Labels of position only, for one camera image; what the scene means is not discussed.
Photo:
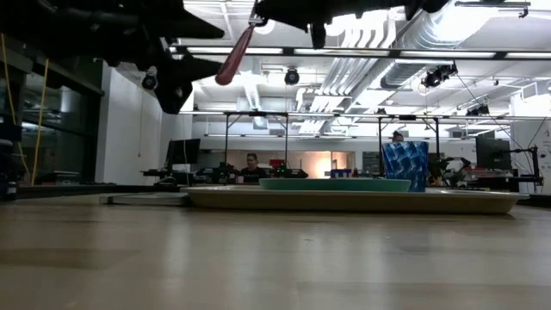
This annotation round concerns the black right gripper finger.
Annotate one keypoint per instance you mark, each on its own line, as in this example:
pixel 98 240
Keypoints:
pixel 297 15

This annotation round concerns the grey ceiling duct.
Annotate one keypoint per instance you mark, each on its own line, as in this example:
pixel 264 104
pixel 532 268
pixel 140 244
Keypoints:
pixel 400 75

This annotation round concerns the black computer monitor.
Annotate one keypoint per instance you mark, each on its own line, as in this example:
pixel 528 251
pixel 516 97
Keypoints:
pixel 183 151
pixel 493 154

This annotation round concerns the black background robot arm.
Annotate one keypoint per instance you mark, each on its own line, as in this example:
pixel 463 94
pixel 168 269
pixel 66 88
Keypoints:
pixel 290 173
pixel 452 170
pixel 217 174

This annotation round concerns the blue storage box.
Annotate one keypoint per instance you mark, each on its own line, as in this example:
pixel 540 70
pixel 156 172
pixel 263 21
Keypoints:
pixel 341 173

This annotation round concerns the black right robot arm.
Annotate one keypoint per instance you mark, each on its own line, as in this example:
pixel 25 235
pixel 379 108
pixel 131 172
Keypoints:
pixel 430 4

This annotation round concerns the standing person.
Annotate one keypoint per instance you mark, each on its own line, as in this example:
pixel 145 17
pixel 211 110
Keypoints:
pixel 398 137

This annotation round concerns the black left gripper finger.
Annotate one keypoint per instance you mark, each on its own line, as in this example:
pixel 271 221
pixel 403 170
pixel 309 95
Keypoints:
pixel 176 82
pixel 172 21

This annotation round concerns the seated person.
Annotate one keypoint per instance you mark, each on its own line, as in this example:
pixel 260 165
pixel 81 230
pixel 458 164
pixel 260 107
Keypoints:
pixel 253 172

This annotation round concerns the beige plastic tray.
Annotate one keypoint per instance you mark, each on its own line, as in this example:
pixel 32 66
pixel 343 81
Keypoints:
pixel 323 202

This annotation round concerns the black background rig frame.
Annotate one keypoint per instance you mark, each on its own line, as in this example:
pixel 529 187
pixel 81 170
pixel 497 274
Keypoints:
pixel 437 146
pixel 286 142

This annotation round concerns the blue translucent plastic cup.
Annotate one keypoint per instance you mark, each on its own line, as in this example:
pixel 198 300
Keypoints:
pixel 405 165

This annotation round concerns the black ceiling spot lamp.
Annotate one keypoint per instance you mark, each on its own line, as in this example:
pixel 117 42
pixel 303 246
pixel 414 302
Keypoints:
pixel 478 110
pixel 149 82
pixel 437 77
pixel 292 76

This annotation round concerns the dark grey box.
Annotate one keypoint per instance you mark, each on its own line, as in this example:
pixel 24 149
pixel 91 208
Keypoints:
pixel 64 177

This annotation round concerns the teal round plate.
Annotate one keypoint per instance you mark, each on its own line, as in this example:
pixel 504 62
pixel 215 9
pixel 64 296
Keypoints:
pixel 333 185

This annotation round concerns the red box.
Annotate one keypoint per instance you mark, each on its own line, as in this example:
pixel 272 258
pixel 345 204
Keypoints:
pixel 276 163

